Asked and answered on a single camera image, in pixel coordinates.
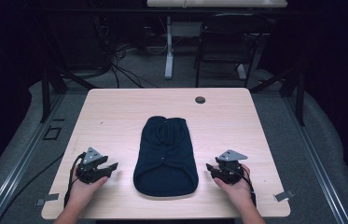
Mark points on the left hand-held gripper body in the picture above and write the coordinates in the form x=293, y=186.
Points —
x=91, y=170

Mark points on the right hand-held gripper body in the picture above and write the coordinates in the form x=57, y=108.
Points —
x=231, y=170

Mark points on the person's right hand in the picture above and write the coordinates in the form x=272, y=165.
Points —
x=237, y=190

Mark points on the person's left hand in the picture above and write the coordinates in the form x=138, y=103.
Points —
x=84, y=190

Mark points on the dark navy pet garment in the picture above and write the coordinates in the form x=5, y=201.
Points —
x=165, y=161

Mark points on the grey tape strip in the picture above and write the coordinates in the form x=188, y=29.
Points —
x=284, y=195
x=48, y=198

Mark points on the round table grommet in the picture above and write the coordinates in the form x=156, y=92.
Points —
x=200, y=100

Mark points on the black metal stand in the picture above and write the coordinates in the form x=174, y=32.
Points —
x=46, y=93
x=299, y=96

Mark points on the black folding chair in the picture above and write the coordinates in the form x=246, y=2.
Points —
x=228, y=43

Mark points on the grey floor rail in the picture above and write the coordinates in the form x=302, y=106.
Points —
x=314, y=161
x=22, y=168

